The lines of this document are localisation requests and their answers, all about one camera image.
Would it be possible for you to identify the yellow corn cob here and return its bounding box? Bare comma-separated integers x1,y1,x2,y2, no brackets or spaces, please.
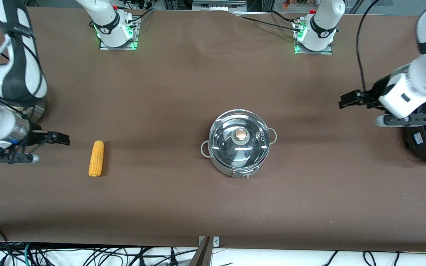
88,140,105,177

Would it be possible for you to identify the glass pot lid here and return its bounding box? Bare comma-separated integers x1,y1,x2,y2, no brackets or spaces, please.
210,109,271,171

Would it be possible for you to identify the steel steamer pot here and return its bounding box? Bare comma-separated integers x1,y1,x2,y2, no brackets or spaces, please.
21,97,47,123

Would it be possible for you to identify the brown table cloth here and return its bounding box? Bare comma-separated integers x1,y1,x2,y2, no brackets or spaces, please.
0,7,426,252

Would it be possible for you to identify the dark metal bar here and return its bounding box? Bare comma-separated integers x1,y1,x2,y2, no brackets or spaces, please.
188,236,213,266

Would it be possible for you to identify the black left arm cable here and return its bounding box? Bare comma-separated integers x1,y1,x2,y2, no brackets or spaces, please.
356,0,381,93

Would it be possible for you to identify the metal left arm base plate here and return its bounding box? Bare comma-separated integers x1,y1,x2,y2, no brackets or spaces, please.
294,20,333,55

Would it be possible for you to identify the short black left base cable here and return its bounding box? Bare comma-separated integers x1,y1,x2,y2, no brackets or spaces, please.
270,10,299,22

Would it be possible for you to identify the long black left base cable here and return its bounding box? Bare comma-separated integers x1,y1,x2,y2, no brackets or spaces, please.
240,16,302,33

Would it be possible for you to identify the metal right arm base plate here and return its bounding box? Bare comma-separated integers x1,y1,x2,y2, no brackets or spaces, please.
99,18,140,50

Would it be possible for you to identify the steel pot with handles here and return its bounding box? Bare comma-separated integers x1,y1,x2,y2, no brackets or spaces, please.
201,109,277,179

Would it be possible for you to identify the black right base cable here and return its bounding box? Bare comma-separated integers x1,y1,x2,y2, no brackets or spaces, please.
126,8,156,23

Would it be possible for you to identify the grey metal frame box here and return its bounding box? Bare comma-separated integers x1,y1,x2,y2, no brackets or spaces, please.
193,0,247,11

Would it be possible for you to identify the small metal table bracket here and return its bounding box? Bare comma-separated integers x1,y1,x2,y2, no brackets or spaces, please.
198,236,220,247

